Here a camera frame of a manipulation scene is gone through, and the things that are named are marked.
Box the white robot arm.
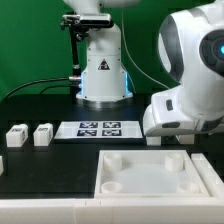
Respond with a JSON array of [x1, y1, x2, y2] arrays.
[[63, 0, 224, 136]]

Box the white part at left edge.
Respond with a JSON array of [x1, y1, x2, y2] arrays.
[[0, 156, 4, 176]]

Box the white square tabletop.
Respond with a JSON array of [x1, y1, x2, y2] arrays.
[[94, 150, 210, 198]]

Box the black cable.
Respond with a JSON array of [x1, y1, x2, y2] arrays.
[[0, 77, 83, 101]]

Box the white obstacle fence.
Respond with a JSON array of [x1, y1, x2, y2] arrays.
[[0, 153, 224, 224]]

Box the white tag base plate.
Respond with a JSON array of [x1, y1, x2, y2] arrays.
[[55, 121, 142, 140]]

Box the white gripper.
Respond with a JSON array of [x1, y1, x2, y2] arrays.
[[143, 87, 224, 137]]

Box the black camera on stand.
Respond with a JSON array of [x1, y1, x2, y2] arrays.
[[60, 13, 114, 94]]

